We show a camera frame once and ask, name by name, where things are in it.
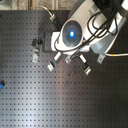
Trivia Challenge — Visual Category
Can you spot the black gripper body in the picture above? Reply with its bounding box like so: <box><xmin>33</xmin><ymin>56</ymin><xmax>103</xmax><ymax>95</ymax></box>
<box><xmin>42</xmin><ymin>31</ymin><xmax>55</xmax><ymax>53</ymax></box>

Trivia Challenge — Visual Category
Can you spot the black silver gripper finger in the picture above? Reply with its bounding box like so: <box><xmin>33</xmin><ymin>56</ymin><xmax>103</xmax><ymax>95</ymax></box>
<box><xmin>79</xmin><ymin>55</ymin><xmax>91</xmax><ymax>75</ymax></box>
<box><xmin>47</xmin><ymin>52</ymin><xmax>61</xmax><ymax>71</ymax></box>

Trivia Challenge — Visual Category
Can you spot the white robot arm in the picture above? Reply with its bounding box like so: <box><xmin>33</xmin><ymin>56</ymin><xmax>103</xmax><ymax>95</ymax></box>
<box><xmin>47</xmin><ymin>0</ymin><xmax>120</xmax><ymax>75</ymax></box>

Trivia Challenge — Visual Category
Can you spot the silver metal clip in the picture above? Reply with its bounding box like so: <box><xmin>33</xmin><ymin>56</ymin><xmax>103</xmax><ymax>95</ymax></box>
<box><xmin>65</xmin><ymin>56</ymin><xmax>72</xmax><ymax>64</ymax></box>

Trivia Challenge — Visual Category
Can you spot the black cable clip fixture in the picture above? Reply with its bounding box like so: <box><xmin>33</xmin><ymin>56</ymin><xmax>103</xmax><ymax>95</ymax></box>
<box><xmin>32</xmin><ymin>38</ymin><xmax>43</xmax><ymax>47</ymax></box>

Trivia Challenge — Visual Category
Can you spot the silver base bracket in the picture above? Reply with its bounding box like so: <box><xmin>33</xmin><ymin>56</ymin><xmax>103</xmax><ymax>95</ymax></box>
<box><xmin>97</xmin><ymin>54</ymin><xmax>105</xmax><ymax>64</ymax></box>

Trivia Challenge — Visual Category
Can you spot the silver metal bracket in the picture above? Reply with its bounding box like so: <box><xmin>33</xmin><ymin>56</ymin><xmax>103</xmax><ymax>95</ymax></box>
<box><xmin>32</xmin><ymin>48</ymin><xmax>39</xmax><ymax>63</ymax></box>

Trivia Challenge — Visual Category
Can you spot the white cable with connector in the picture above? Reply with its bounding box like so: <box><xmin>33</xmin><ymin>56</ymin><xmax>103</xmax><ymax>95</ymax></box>
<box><xmin>31</xmin><ymin>6</ymin><xmax>62</xmax><ymax>25</ymax></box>

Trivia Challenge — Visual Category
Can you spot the white yellow cable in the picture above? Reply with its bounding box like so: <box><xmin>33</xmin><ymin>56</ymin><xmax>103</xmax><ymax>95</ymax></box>
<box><xmin>104</xmin><ymin>52</ymin><xmax>128</xmax><ymax>57</ymax></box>

